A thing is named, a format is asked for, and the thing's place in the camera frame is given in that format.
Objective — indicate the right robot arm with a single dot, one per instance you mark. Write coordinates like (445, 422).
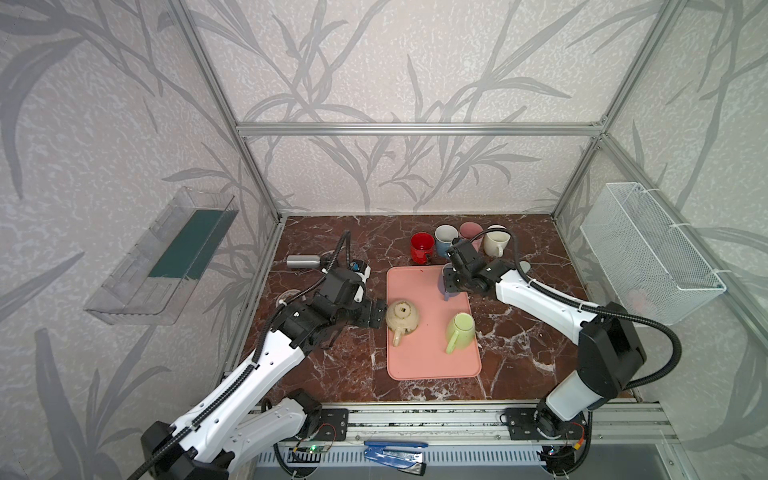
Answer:
(609, 349)

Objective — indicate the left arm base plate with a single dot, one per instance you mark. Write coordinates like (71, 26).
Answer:
(326, 424)

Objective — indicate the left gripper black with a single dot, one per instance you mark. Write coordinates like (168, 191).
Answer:
(370, 312)

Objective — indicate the pink mug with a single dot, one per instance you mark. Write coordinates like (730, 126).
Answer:
(472, 232)

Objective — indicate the blue stapler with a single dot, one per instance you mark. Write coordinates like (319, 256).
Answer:
(405, 457)

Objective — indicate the white mug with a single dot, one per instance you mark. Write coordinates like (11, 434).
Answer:
(495, 241)

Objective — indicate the silver metal cylinder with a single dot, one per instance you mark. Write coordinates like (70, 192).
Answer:
(303, 261)

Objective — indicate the beige teapot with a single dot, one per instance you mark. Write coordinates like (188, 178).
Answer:
(402, 319)

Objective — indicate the blue mug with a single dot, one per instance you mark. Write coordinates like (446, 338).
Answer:
(444, 236)

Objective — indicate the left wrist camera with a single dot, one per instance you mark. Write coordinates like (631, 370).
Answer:
(363, 270)

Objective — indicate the white wire basket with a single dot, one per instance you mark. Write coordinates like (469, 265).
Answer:
(639, 246)

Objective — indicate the red mug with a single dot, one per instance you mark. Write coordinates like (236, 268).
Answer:
(422, 247)

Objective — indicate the clear tape roll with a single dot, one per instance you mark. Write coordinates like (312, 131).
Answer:
(288, 296)

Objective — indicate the green circuit board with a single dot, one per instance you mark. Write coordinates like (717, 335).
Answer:
(312, 449)

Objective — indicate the pink plastic tray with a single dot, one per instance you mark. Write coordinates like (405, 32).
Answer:
(422, 355)

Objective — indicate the clear plastic wall shelf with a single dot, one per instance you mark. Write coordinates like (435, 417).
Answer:
(156, 279)

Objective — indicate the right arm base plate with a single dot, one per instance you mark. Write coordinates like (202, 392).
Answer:
(528, 423)

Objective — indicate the pink object in basket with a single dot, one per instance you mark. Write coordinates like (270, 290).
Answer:
(639, 302)

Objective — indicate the aluminium mounting rail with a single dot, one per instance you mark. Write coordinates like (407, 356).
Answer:
(441, 423)

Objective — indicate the green mug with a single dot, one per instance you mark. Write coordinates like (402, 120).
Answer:
(460, 332)

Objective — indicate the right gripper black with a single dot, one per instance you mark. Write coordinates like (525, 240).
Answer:
(452, 280)

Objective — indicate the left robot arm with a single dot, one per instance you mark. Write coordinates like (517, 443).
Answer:
(291, 334)

